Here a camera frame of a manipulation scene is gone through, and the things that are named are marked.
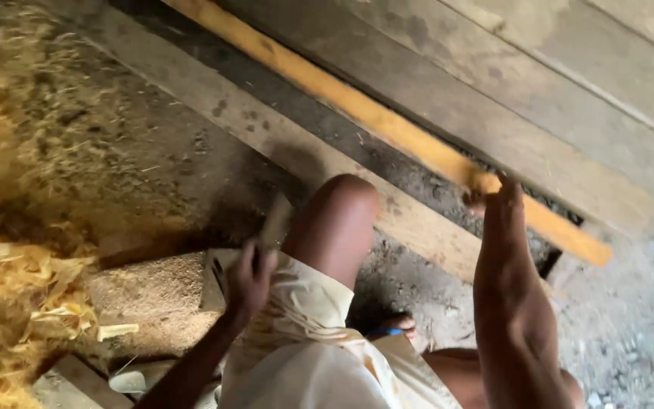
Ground person's left hand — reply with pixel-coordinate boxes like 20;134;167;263
224;238;280;334

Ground person's right hand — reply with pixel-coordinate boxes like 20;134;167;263
462;173;526;229

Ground pale wooden hand tool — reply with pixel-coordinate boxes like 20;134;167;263
258;193;295;253

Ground long yellow wooden strip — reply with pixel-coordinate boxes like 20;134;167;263
161;0;614;268

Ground grey wooden block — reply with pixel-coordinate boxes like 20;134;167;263
199;248;244;314

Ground person's left leg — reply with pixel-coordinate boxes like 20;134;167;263
282;173;380;292

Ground person's leg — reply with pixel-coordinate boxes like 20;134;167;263
421;348;586;409
282;173;380;292

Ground person's cream shorts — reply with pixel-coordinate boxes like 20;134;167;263
216;251;464;409

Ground long pale wooden plank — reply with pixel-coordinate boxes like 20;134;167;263
34;0;563;299

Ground grey wooden workbench boards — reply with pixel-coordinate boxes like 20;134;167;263
213;0;654;239

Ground person's foot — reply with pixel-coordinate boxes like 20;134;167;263
381;314;419;343

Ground small pale wood scrap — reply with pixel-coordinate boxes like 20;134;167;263
97;323;140;343

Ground person's right leg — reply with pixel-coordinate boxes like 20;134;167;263
421;348;586;409

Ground white plastic scrap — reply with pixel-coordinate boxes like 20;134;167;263
108;369;147;396

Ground grey wooden board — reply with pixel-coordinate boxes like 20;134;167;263
31;354;135;409

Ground pile of wood shavings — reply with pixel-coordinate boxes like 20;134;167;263
0;11;152;409

